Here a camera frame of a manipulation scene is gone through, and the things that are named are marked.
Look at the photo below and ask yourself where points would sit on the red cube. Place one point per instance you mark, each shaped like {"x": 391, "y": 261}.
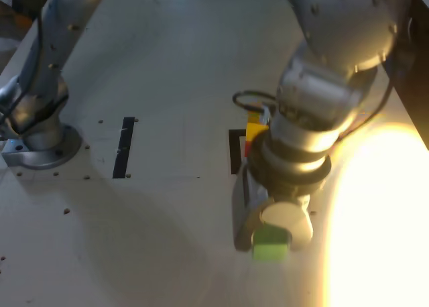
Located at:
{"x": 247, "y": 149}

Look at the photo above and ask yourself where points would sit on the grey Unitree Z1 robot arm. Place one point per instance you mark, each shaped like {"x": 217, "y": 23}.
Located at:
{"x": 335, "y": 52}

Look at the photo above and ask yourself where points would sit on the yellow cube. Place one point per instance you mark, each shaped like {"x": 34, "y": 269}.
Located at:
{"x": 255, "y": 131}

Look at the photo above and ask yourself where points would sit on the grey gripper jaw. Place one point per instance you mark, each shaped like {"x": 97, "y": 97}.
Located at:
{"x": 244, "y": 213}
{"x": 291, "y": 220}

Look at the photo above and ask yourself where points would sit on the green cube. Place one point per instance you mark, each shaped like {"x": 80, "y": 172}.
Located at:
{"x": 269, "y": 248}

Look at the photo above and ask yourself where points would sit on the black tape strip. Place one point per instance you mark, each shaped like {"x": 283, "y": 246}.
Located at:
{"x": 123, "y": 146}

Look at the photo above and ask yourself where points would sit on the black tape square outline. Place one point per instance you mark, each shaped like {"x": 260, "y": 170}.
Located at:
{"x": 234, "y": 153}

